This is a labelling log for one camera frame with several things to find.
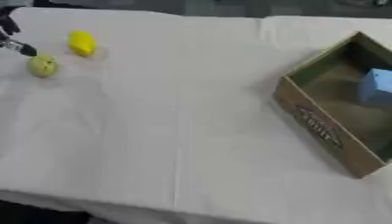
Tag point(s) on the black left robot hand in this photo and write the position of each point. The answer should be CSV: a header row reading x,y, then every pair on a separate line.
x,y
8,24

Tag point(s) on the blue block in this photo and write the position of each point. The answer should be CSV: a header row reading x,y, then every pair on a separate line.
x,y
376,86

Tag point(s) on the tan cardboard box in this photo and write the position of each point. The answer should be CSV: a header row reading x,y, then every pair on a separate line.
x,y
331,116

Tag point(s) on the green toy pear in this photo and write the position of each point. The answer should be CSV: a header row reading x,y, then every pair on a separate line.
x,y
42,66

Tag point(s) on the yellow toy lemon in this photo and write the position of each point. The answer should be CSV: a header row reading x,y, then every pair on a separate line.
x,y
82,43

